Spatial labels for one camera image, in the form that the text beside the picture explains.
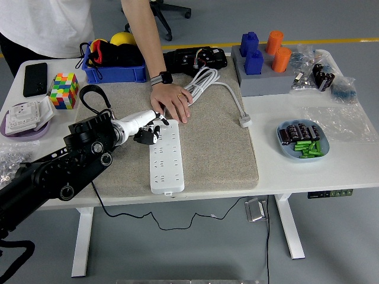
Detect white table leg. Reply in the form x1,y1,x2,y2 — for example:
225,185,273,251
70,206,95,278
274,193,306,260

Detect black device with coloured wires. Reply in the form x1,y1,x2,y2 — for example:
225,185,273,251
162,46,229,74

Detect white wall socket panel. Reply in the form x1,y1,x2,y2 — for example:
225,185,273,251
33,96,56,131

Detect clear bag of small parts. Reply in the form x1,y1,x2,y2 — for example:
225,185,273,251
288,44,337,95

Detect black floor cable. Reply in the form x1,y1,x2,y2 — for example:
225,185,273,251
264,195,271,284

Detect person's left hand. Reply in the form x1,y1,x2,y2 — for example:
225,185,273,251
150,82,194,124

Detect clear bag of blue parts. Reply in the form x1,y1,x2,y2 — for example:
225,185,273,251
330,76,361,105

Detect grey-brown mat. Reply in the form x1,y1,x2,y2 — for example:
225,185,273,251
60,56,260,198

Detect black wrist watch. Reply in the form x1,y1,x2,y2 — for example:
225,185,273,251
150,70,174,87

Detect purple plate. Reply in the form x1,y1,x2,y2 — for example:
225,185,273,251
0,102,51,141

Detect clear bag of screws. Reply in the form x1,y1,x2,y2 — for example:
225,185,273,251
0,141,40,187

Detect thin black adapter cord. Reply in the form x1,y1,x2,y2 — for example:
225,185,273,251
90,180,251,231

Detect black office chair base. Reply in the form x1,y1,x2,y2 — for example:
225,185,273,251
121,0,192,41

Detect black table control panel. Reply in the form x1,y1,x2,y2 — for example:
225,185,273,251
307,188,354,199

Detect black smartphone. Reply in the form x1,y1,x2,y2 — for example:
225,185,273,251
23,62,49,98

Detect yellow ball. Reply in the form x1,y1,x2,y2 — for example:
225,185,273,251
110,31,137,47

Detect white power strip cable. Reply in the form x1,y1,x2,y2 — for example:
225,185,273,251
164,67,253,128

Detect black capacitor bundle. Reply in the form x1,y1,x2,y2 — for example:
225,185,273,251
313,63,336,92

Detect light blue plate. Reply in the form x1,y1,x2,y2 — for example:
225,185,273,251
276,119,330,163

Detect multicolour puzzle cube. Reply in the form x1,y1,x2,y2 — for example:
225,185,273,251
49,72,80,111

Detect white power strip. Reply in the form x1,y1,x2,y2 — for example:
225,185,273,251
149,118,185,195

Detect empty clear plastic bag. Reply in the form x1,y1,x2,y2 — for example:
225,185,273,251
300,103,378,143

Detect grey block holder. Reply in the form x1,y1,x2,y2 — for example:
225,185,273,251
230,44,300,98

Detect person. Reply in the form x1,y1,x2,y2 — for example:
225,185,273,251
0,0,96,79

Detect black red drawstring pouch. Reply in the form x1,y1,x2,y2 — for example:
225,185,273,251
79,38,146,80

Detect orange cylinder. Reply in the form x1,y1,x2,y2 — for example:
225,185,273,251
271,47,293,73
265,30,284,56

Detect white wall socket stack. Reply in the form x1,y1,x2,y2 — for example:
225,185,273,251
5,101,41,137

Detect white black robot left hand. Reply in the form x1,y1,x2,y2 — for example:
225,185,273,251
119,109,171,146

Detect blue block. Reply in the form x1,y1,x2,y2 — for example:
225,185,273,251
244,49,264,76
239,31,259,58

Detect silver floor socket box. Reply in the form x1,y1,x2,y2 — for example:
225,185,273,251
244,198,267,222

